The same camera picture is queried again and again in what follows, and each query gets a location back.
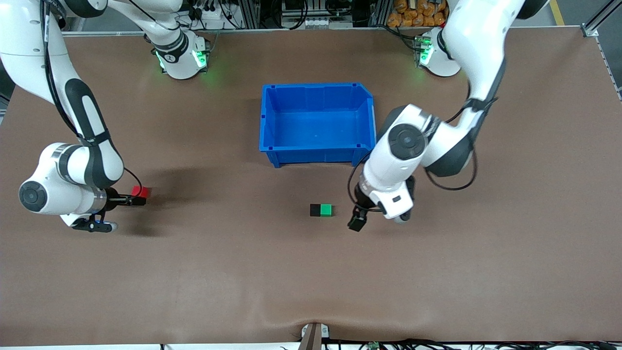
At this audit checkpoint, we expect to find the white power strip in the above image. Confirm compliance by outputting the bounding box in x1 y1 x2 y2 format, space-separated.
192 2 233 30

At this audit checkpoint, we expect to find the orange packaged items pile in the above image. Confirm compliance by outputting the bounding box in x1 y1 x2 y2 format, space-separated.
387 0 446 28

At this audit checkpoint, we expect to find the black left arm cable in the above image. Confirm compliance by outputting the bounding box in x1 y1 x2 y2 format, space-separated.
347 58 507 213

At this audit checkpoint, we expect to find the blue plastic storage bin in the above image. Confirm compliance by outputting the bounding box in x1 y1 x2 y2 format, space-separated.
259 82 379 169

